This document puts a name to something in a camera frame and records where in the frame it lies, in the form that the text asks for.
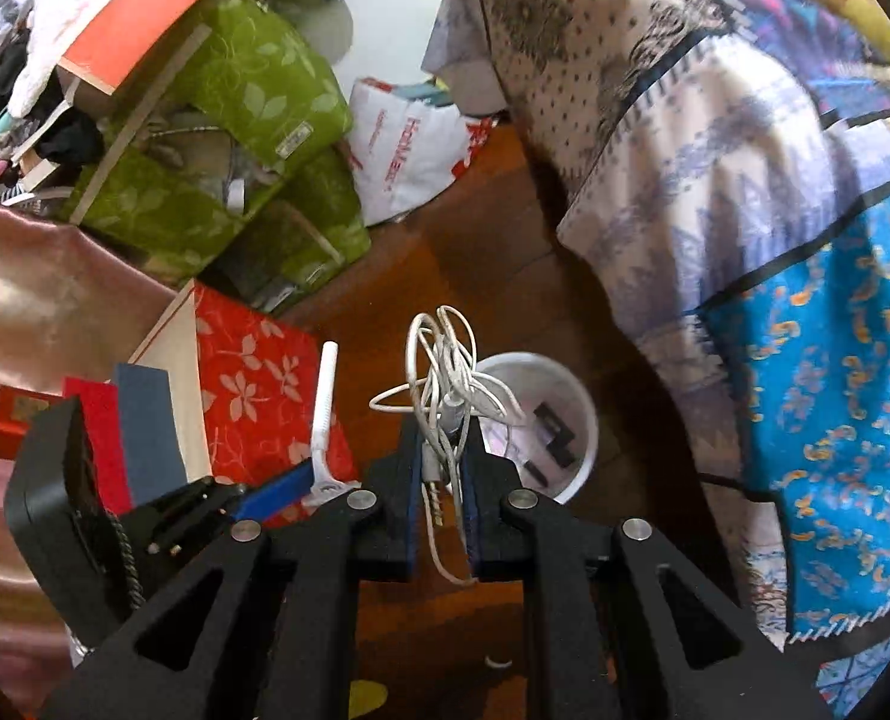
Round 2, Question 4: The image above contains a white plastic bag red print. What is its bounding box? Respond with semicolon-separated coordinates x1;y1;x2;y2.
349;77;500;228

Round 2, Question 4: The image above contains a grey blue flat box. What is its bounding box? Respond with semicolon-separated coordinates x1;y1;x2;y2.
112;362;192;509

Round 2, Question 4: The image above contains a red flat box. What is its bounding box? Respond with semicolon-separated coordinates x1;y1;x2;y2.
62;377;134;515

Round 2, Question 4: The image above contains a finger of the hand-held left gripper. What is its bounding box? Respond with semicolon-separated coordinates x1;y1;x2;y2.
227;463;318;527

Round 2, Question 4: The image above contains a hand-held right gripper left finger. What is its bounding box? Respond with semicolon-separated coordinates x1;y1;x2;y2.
40;420;424;720

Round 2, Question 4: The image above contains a blue patchwork bed sheet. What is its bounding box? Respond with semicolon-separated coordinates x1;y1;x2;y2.
422;0;890;715

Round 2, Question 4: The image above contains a white plastic waste bin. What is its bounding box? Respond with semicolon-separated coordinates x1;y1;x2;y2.
469;351;600;506

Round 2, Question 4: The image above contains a small red box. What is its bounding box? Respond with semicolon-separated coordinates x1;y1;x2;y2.
0;384;68;460

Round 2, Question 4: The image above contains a white disposable razor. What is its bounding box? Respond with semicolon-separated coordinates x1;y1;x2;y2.
298;341;341;512

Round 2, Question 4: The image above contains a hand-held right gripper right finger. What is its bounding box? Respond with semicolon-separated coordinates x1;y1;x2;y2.
463;420;843;720

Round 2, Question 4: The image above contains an orange cardboard box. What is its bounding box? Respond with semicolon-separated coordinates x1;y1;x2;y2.
58;0;275;96

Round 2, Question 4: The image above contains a white cloth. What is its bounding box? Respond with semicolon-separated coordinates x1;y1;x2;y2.
8;0;170;119

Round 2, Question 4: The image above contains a red floral box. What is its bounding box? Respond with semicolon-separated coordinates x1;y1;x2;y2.
128;279;361;523

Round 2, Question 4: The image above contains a white earphone cable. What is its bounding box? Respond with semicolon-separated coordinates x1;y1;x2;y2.
370;306;527;587

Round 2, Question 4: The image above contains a pink satin cloth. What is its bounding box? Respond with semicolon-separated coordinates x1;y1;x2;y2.
0;186;192;715

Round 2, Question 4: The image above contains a large green floral storage bag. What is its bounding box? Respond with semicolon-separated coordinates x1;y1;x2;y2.
68;0;353;272

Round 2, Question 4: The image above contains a small green floral storage bag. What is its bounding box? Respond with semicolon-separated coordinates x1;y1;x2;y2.
211;150;372;310

